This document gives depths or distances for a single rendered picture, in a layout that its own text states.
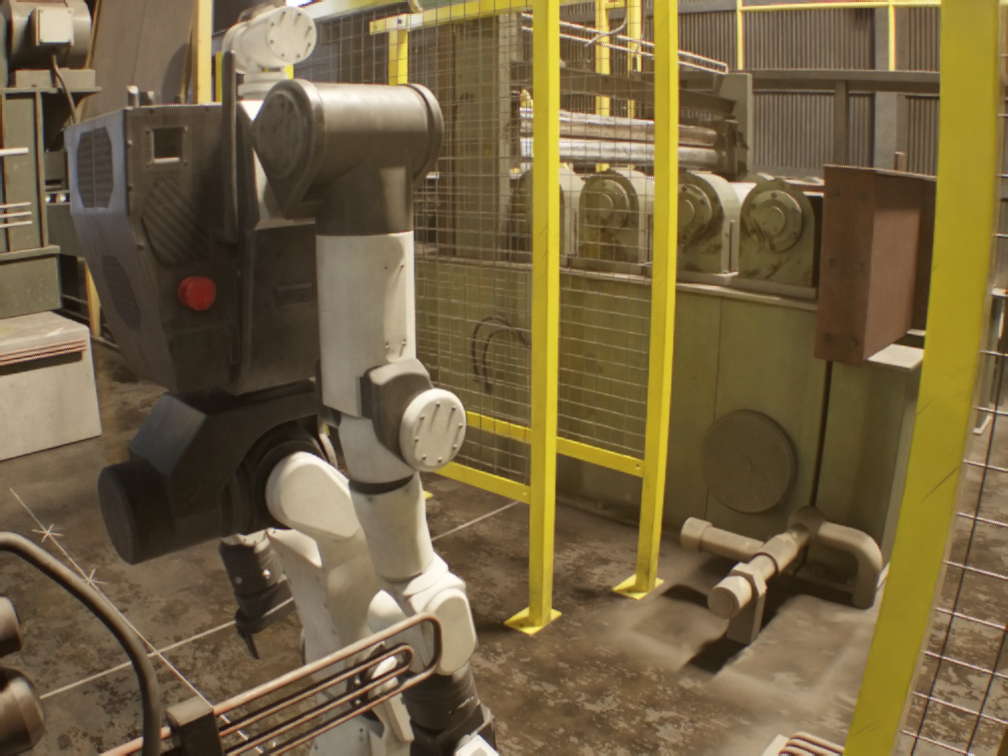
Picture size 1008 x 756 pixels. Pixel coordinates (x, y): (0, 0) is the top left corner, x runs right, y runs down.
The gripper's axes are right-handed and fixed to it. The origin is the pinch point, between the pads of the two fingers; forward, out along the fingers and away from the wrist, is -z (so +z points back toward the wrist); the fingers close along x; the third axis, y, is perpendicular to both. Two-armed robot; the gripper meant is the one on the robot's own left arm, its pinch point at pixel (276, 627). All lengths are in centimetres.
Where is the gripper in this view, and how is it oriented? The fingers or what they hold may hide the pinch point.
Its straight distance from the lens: 138.6
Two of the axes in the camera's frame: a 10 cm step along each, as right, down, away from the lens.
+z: -1.4, -9.1, -3.9
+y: -7.2, -1.8, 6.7
